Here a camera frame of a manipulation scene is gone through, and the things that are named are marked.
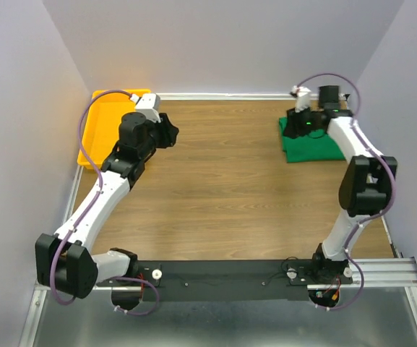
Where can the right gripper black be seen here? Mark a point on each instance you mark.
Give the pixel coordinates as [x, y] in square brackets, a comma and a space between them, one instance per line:
[293, 124]

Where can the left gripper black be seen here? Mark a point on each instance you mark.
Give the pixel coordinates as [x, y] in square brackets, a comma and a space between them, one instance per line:
[169, 131]

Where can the green t shirt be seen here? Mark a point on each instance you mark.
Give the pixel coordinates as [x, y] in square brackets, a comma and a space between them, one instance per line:
[318, 147]

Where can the yellow plastic tray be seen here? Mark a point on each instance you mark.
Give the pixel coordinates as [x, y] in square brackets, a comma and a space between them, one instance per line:
[101, 129]

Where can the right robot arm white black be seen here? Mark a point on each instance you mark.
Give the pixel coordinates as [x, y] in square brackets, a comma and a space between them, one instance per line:
[367, 189]

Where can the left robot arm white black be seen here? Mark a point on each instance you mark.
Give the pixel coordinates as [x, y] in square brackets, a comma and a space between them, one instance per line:
[63, 259]

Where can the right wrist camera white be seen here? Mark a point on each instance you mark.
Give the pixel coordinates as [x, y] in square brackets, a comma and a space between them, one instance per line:
[302, 96]

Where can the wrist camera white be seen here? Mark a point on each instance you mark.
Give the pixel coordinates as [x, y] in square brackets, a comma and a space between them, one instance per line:
[302, 96]
[147, 105]

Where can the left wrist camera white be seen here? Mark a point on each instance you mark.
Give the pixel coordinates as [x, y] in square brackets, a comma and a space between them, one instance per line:
[147, 105]

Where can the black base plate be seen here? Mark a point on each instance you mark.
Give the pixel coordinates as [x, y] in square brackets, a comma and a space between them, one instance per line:
[126, 297]

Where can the aluminium front rail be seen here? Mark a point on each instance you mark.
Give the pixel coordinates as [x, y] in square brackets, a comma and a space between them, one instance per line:
[368, 273]

